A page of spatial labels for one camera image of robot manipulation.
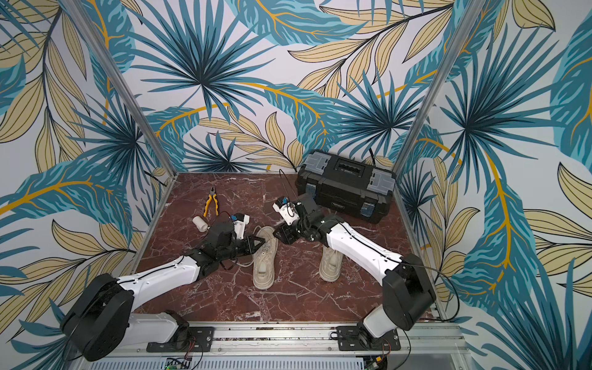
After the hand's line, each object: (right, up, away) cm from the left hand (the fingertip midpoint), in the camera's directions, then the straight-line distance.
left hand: (265, 243), depth 83 cm
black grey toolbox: (+32, +21, +10) cm, 39 cm away
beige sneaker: (-1, -9, +1) cm, 9 cm away
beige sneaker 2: (+24, -8, -1) cm, 25 cm away
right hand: (+5, +5, -1) cm, 8 cm away
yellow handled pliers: (-29, +18, +26) cm, 43 cm away
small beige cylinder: (-29, +5, +13) cm, 32 cm away
